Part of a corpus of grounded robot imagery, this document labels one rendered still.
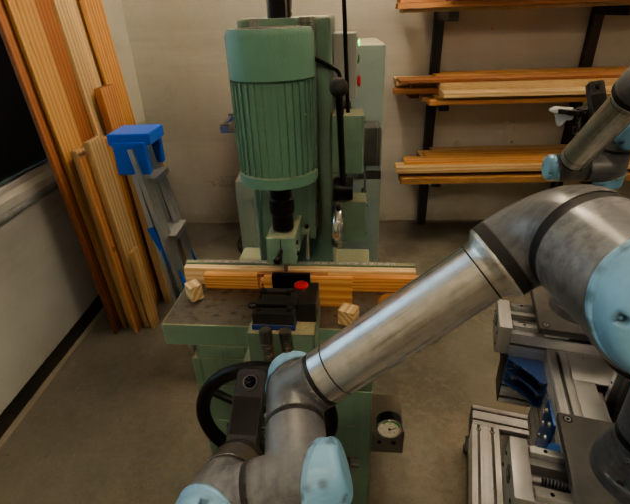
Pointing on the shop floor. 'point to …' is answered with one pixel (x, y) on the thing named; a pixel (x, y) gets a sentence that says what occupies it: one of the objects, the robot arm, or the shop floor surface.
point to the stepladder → (155, 198)
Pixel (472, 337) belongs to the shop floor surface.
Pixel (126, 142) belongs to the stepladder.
